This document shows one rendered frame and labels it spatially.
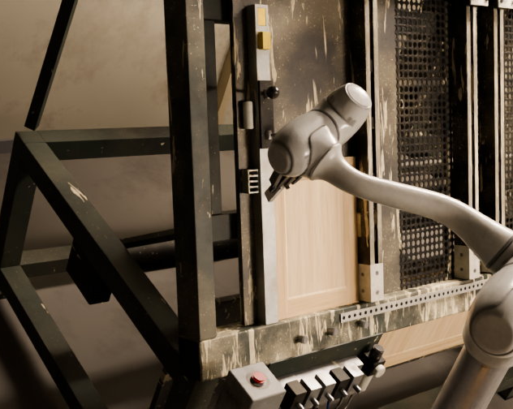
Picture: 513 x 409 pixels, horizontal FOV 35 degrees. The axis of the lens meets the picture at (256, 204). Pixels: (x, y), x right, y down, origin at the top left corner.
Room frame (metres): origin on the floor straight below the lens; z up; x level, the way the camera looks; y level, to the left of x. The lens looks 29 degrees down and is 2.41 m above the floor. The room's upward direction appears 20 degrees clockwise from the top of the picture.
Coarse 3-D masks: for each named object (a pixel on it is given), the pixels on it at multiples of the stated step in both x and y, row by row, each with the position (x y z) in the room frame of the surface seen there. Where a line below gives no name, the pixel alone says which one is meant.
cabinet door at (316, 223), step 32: (352, 160) 2.48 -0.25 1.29; (288, 192) 2.25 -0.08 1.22; (320, 192) 2.34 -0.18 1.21; (288, 224) 2.21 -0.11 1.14; (320, 224) 2.30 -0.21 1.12; (352, 224) 2.40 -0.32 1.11; (288, 256) 2.17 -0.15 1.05; (320, 256) 2.26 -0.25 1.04; (352, 256) 2.36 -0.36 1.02; (288, 288) 2.13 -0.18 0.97; (320, 288) 2.22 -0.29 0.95; (352, 288) 2.32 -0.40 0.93
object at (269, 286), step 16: (256, 16) 2.35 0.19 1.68; (256, 32) 2.33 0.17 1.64; (256, 48) 2.31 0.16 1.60; (256, 64) 2.29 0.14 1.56; (256, 80) 2.27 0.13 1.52; (256, 96) 2.26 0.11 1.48; (256, 112) 2.24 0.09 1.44; (256, 128) 2.23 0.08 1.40; (256, 144) 2.21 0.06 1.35; (256, 160) 2.20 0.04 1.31; (256, 208) 2.15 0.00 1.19; (272, 208) 2.16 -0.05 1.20; (256, 224) 2.13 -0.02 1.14; (272, 224) 2.14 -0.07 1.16; (256, 240) 2.11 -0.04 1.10; (272, 240) 2.12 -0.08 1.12; (256, 256) 2.10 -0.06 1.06; (272, 256) 2.10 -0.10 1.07; (256, 272) 2.08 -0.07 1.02; (272, 272) 2.08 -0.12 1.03; (256, 288) 2.06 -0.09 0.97; (272, 288) 2.06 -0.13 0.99; (272, 304) 2.04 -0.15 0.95; (272, 320) 2.02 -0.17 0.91
